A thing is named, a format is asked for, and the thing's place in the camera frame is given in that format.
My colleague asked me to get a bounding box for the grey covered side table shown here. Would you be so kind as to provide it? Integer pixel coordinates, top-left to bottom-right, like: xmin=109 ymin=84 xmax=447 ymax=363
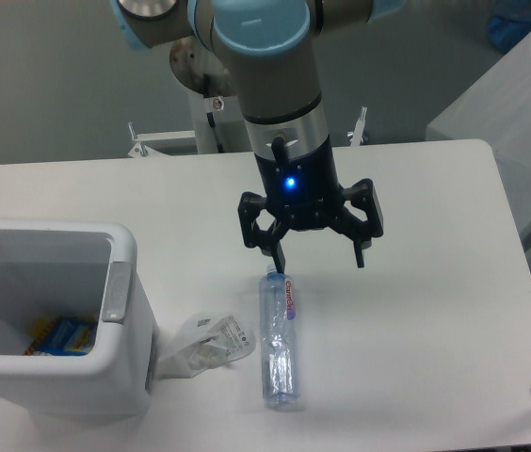
xmin=426 ymin=33 xmax=531 ymax=249

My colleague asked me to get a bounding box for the blue yellow box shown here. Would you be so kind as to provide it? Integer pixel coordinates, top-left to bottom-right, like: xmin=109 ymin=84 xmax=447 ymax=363
xmin=24 ymin=316 xmax=98 ymax=356

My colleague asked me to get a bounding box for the white plastic wrapper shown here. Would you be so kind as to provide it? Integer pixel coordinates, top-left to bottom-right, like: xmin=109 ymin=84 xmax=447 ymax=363
xmin=154 ymin=312 xmax=256 ymax=379

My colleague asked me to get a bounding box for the white plastic trash can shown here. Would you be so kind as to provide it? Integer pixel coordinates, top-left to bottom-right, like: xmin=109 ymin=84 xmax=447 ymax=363
xmin=0 ymin=219 xmax=158 ymax=416

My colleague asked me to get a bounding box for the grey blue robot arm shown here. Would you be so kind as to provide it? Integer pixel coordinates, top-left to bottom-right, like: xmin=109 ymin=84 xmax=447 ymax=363
xmin=111 ymin=1 xmax=401 ymax=270

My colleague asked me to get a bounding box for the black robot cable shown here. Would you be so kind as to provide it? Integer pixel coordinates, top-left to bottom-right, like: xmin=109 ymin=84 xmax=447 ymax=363
xmin=202 ymin=73 xmax=226 ymax=153

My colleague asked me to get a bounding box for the clear plastic water bottle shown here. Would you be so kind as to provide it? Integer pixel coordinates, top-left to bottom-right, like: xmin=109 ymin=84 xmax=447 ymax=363
xmin=259 ymin=264 xmax=300 ymax=412

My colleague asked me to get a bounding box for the white right base bracket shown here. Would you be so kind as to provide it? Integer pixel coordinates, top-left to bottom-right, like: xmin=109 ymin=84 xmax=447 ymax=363
xmin=346 ymin=105 xmax=369 ymax=147

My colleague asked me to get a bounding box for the white left base bracket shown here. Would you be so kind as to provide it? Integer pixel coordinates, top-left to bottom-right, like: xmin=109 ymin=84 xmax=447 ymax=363
xmin=127 ymin=122 xmax=198 ymax=158

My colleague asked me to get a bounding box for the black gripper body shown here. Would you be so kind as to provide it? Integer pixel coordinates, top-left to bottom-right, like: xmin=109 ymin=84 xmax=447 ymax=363
xmin=256 ymin=140 xmax=343 ymax=231

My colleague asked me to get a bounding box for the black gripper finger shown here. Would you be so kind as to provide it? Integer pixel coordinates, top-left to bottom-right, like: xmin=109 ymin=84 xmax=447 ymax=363
xmin=237 ymin=192 xmax=289 ymax=273
xmin=330 ymin=178 xmax=384 ymax=268

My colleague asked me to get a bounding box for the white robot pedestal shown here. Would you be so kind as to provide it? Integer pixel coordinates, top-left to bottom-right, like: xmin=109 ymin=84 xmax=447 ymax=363
xmin=168 ymin=39 xmax=249 ymax=154

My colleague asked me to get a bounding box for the blue plastic bag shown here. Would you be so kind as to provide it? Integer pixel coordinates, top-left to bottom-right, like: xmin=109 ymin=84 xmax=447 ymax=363
xmin=486 ymin=1 xmax=531 ymax=54

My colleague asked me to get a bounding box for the white base bracket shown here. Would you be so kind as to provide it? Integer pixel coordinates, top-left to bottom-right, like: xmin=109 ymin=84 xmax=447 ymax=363
xmin=346 ymin=105 xmax=369 ymax=147
xmin=127 ymin=122 xmax=198 ymax=158

